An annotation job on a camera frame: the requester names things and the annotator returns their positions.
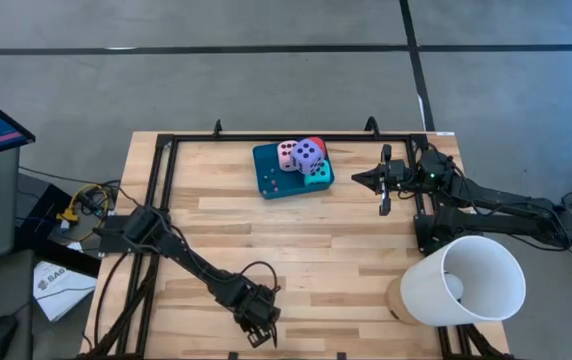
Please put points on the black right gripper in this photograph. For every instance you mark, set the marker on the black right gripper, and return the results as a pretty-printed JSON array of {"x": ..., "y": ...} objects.
[{"x": 385, "y": 200}]

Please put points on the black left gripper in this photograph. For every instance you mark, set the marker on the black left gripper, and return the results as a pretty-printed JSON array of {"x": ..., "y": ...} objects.
[{"x": 243, "y": 300}]

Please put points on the large teal foam die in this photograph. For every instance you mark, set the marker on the large teal foam die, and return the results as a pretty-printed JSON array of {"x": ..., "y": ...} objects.
[{"x": 322, "y": 175}]

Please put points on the large red foam die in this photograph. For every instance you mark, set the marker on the large red foam die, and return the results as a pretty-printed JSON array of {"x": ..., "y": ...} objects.
[{"x": 319, "y": 144}]

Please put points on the large purple foam die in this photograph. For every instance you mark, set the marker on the large purple foam die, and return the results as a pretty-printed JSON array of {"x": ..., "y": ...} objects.
[{"x": 307, "y": 157}]

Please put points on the large pink foam die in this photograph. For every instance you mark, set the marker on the large pink foam die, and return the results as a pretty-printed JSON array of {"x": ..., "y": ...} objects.
[{"x": 285, "y": 157}]

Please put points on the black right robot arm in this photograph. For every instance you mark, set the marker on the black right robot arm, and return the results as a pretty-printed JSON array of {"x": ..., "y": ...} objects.
[{"x": 506, "y": 215}]

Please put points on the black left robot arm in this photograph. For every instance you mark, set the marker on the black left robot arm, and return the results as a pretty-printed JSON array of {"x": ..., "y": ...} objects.
[{"x": 176, "y": 250}]

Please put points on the black table clamp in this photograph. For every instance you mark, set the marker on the black table clamp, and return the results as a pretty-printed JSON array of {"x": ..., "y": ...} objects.
[
  {"x": 233, "y": 356},
  {"x": 341, "y": 356}
]

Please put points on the white table label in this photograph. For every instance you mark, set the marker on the white table label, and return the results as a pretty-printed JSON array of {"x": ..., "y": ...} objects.
[{"x": 445, "y": 133}]

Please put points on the blue plastic tray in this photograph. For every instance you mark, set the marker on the blue plastic tray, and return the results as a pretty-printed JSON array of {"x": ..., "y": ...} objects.
[{"x": 266, "y": 160}]

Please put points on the table lamp white shade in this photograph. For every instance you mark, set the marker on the table lamp white shade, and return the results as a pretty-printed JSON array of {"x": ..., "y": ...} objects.
[{"x": 491, "y": 300}]

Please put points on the white paper booklet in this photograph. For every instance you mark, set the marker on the white paper booklet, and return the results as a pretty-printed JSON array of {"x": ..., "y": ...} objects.
[{"x": 61, "y": 295}]

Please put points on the dark operator desk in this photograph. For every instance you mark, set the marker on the dark operator desk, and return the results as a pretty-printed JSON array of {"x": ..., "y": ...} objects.
[{"x": 16, "y": 280}]

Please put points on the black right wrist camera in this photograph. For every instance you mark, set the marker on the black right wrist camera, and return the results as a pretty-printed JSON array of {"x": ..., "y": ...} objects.
[{"x": 398, "y": 171}]

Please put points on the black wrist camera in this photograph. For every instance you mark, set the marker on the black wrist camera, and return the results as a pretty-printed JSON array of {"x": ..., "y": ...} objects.
[
  {"x": 266, "y": 305},
  {"x": 398, "y": 171}
]

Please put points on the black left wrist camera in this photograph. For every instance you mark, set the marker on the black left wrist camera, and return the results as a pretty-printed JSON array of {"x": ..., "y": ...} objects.
[{"x": 266, "y": 305}]

